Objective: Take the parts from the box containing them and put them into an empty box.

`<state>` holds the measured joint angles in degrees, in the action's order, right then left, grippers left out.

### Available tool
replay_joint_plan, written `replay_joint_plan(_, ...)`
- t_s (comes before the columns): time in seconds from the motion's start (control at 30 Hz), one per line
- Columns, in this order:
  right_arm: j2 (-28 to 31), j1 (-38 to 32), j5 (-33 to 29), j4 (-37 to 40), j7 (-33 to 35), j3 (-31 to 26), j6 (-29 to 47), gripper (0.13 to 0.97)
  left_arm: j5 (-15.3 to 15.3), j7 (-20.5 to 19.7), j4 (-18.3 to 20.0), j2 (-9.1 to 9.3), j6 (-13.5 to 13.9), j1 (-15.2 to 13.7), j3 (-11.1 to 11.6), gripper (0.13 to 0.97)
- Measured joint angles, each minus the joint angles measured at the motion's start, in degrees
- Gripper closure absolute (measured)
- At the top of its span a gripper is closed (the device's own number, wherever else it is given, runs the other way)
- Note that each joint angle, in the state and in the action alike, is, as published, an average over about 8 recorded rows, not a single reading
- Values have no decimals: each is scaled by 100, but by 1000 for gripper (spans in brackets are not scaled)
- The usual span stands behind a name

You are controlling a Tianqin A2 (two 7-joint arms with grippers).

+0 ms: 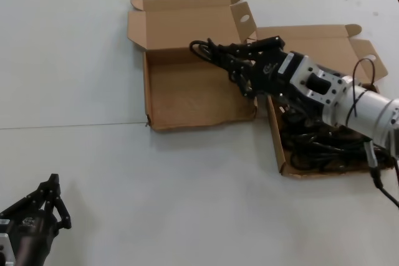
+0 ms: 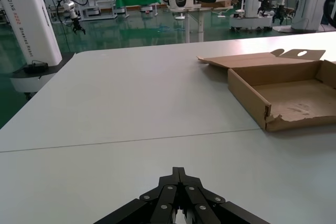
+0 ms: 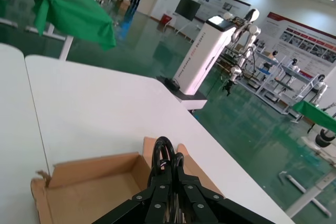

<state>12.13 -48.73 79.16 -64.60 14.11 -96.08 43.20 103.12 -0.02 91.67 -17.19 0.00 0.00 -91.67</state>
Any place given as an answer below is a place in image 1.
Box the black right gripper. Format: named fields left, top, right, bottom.
left=229, top=37, right=309, bottom=100

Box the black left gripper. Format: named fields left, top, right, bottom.
left=0, top=173, right=73, bottom=266

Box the empty brown cardboard box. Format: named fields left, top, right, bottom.
left=127, top=0, right=259, bottom=133

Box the brown cardboard box with cables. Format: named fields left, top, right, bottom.
left=248, top=24, right=398, bottom=177

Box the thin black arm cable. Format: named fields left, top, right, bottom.
left=348, top=57, right=378, bottom=123

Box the black cable with grey plug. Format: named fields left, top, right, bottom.
left=363, top=140, right=399, bottom=209

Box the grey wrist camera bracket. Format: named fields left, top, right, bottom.
left=386, top=107, right=399, bottom=158

